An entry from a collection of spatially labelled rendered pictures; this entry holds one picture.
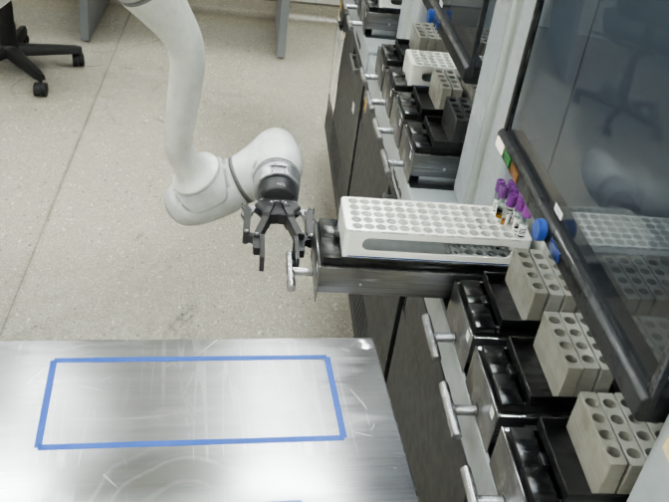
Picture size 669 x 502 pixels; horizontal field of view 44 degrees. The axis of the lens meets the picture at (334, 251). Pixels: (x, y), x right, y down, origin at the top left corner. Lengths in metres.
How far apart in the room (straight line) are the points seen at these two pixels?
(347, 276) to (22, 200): 1.86
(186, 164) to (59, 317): 0.96
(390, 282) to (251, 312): 1.20
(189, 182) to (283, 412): 0.72
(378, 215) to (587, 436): 0.50
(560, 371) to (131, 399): 0.53
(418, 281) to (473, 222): 0.13
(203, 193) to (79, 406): 0.71
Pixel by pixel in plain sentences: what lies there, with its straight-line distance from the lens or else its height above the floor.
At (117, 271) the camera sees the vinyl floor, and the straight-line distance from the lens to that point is 2.61.
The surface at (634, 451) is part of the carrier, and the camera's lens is 1.00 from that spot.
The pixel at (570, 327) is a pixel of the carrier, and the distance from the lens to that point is 1.14.
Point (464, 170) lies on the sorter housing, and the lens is 1.60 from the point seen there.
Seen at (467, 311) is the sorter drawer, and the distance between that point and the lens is 1.23.
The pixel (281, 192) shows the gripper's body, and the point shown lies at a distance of 1.51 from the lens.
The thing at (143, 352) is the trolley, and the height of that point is 0.82.
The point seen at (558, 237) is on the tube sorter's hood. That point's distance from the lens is 1.09.
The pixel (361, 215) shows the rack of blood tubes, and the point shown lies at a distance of 1.29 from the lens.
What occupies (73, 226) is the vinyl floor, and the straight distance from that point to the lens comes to 2.83.
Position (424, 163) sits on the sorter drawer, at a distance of 1.65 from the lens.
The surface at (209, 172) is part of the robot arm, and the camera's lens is 1.62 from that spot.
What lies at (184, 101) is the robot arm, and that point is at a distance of 1.49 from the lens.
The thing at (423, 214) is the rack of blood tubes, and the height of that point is 0.86.
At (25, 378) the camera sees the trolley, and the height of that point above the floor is 0.82.
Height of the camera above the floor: 1.53
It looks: 34 degrees down
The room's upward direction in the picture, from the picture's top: 8 degrees clockwise
